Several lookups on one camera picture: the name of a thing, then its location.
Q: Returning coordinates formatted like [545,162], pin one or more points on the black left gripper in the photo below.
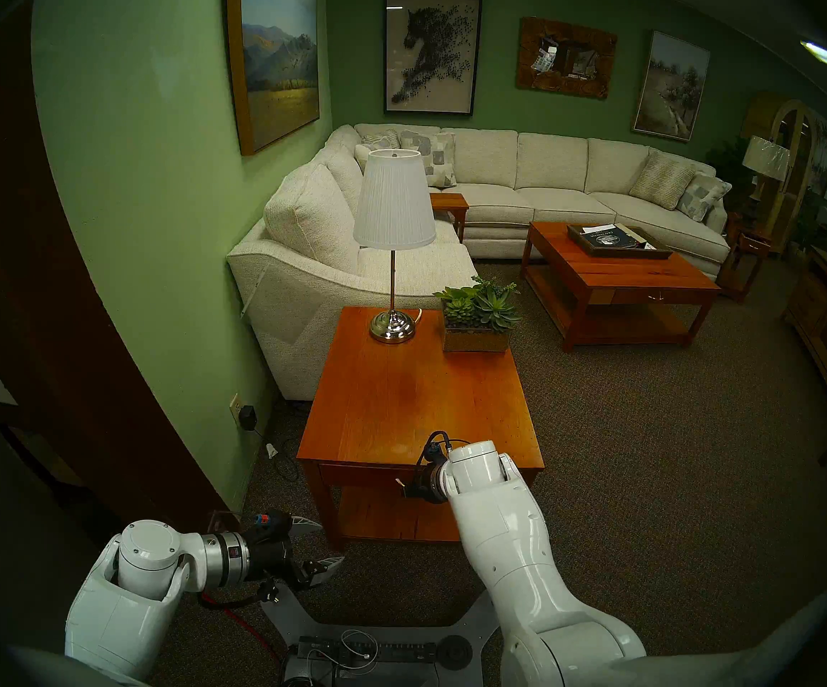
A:
[274,557]

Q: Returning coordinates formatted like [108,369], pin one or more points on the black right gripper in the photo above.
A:
[426,486]

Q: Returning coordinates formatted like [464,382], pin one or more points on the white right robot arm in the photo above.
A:
[513,549]

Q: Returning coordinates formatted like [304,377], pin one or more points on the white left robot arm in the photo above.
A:
[127,607]

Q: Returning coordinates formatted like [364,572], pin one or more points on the orange wooden drawer side table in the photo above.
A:
[413,392]

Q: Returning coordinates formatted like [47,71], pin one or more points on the black star knob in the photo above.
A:
[270,592]

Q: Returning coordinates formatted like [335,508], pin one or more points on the grey robot mobile base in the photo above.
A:
[299,625]

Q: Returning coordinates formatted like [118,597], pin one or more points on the black power strip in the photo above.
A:
[399,651]

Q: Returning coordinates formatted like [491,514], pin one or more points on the black power adapter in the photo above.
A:
[247,416]

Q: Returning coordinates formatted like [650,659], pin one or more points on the succulent plants in wooden planter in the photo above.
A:
[478,306]

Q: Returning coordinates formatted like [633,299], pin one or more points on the orange wooden coffee table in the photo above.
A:
[621,278]

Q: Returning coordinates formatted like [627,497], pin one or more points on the small wooden end table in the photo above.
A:
[449,200]

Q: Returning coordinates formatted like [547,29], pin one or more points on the cream sectional sofa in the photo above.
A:
[313,220]

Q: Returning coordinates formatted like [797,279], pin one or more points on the white shade chrome table lamp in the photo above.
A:
[393,192]

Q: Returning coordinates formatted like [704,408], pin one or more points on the dark wooden serving tray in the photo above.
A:
[628,253]

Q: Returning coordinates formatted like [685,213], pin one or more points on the dark cover book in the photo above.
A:
[610,238]

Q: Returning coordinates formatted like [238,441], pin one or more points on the dark brown wooden door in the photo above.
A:
[62,335]

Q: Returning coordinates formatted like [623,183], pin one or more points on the grey patchwork throw pillow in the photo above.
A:
[703,195]
[442,156]

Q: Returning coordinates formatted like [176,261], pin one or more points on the beige striped throw pillow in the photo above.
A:
[381,139]
[662,179]

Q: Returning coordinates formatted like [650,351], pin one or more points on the small dark wooden side table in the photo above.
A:
[750,243]

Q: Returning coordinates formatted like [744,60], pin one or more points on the black framed horse artwork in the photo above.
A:
[431,49]

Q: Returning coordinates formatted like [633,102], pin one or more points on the tall dark green plant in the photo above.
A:
[732,167]

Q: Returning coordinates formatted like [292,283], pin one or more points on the rustic wood framed mirror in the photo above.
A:
[528,56]

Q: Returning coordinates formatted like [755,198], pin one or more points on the framed mountain landscape painting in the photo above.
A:
[277,63]

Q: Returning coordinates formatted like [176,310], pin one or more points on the framed tree landscape painting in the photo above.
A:
[671,84]

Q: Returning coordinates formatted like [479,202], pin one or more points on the plastic wrapped shade lamp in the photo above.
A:
[766,156]

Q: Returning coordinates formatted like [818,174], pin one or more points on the arched light wood cabinet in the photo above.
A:
[808,149]

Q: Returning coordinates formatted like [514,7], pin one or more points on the ceiling light fixture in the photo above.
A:
[825,56]

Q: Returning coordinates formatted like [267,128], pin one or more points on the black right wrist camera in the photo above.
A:
[433,453]

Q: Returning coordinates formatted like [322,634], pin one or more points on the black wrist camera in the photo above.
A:
[433,453]
[266,524]

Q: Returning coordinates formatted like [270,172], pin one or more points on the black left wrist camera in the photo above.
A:
[266,524]

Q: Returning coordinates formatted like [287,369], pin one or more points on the beige wall outlet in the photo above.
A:
[234,406]

